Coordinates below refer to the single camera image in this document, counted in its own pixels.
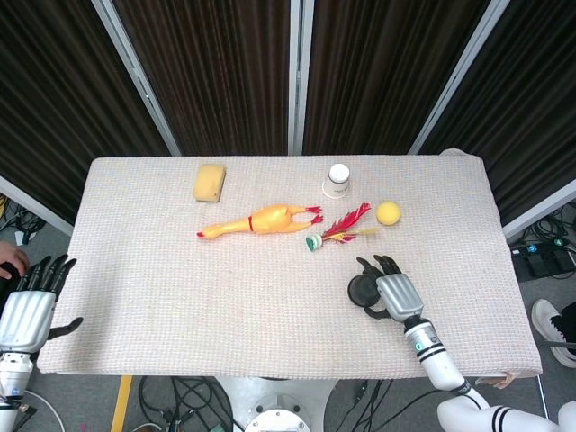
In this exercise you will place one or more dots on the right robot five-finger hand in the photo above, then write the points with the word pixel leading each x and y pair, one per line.
pixel 400 297

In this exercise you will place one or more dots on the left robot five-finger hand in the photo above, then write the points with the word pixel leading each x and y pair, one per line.
pixel 27 315

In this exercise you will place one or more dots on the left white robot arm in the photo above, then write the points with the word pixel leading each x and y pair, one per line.
pixel 13 382

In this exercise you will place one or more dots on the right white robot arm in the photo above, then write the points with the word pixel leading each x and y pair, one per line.
pixel 443 364

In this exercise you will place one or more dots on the bystander bare hand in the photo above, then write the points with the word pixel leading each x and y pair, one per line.
pixel 13 256

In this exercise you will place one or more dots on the white paper cup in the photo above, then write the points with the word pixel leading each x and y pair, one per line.
pixel 337 182

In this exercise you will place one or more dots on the bystander black clothing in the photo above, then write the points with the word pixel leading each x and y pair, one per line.
pixel 6 285

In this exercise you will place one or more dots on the yellow foam ball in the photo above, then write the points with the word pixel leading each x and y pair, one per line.
pixel 388 213

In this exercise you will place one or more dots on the red feather shuttlecock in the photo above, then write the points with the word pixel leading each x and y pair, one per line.
pixel 314 242

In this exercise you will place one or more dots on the yellow floor tape strip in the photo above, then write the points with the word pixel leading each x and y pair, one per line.
pixel 121 405

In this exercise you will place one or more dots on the white sneaker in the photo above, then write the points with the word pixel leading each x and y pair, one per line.
pixel 545 315

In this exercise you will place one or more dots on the yellow rubber chicken toy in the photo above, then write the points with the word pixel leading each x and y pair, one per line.
pixel 270 220

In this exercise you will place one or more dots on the beige waffle tablecloth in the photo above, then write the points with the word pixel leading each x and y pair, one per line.
pixel 180 292

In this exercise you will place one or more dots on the black trouser leg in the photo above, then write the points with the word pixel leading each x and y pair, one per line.
pixel 568 321

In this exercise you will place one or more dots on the yellow sponge block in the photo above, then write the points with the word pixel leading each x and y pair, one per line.
pixel 209 182

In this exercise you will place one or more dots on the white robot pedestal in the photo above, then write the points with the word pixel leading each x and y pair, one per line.
pixel 279 391

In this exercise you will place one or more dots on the dark partition screen grey frame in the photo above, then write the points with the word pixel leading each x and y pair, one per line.
pixel 531 112
pixel 382 67
pixel 216 67
pixel 45 90

